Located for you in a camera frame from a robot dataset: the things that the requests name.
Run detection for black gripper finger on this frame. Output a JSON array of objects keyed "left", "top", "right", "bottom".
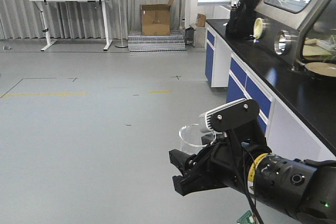
[
  {"left": 169, "top": 149, "right": 196, "bottom": 175},
  {"left": 172, "top": 169, "right": 223, "bottom": 196}
]

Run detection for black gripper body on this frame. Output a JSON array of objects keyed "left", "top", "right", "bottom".
[{"left": 186, "top": 119, "right": 271, "bottom": 190}]

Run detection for clear glass beaker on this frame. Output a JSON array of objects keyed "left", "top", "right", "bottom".
[{"left": 178, "top": 124, "right": 216, "bottom": 155}]

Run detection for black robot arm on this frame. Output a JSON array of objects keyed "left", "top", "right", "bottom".
[{"left": 169, "top": 119, "right": 335, "bottom": 223}]

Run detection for green circuit board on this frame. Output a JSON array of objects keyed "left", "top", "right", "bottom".
[{"left": 236, "top": 210, "right": 257, "bottom": 224}]

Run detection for black lab counter cabinets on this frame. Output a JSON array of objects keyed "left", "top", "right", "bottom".
[{"left": 206, "top": 19, "right": 335, "bottom": 161}]

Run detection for metal grate platform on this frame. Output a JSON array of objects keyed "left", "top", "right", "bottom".
[{"left": 128, "top": 30, "right": 186, "bottom": 52}]

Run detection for small cardboard box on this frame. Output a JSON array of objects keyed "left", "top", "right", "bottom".
[{"left": 196, "top": 13, "right": 206, "bottom": 27}]

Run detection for large cardboard box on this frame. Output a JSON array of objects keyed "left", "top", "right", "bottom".
[{"left": 141, "top": 0, "right": 174, "bottom": 36}]

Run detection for black backpack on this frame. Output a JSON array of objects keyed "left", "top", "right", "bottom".
[{"left": 226, "top": 0, "right": 260, "bottom": 39}]

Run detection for steel glove box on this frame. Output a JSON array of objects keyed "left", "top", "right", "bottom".
[{"left": 253, "top": 0, "right": 335, "bottom": 82}]

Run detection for grey curtain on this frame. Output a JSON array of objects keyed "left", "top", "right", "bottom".
[{"left": 1, "top": 0, "right": 186, "bottom": 39}]

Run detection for white standing desk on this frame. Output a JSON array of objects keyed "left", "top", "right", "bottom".
[{"left": 29, "top": 0, "right": 112, "bottom": 51}]

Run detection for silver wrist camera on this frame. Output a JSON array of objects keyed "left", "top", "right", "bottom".
[{"left": 199, "top": 98, "right": 260, "bottom": 133}]

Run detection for black cable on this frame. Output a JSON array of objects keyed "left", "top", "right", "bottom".
[{"left": 223, "top": 129, "right": 265, "bottom": 224}]

